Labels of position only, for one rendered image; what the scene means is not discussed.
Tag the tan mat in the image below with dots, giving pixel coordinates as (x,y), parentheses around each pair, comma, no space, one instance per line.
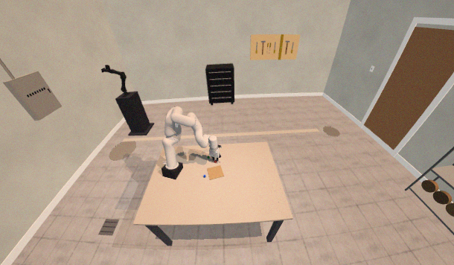
(215,172)

